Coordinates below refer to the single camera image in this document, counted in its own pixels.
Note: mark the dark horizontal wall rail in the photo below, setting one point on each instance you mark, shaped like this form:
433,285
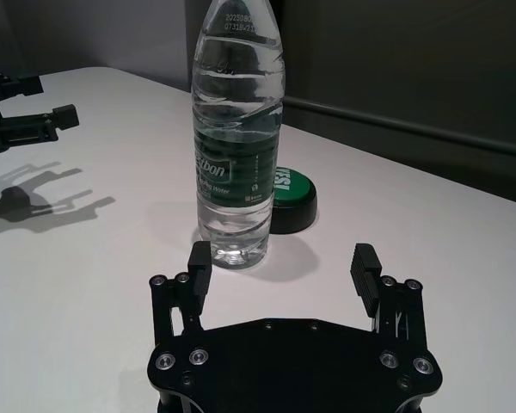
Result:
413,125

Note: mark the clear water bottle green label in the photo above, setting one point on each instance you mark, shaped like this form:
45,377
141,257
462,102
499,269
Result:
236,150

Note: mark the green push button black base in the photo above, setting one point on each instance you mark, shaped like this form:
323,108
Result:
296,202

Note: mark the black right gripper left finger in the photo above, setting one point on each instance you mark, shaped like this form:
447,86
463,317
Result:
198,279

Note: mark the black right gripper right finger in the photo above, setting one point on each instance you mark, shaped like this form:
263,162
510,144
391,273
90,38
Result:
365,279

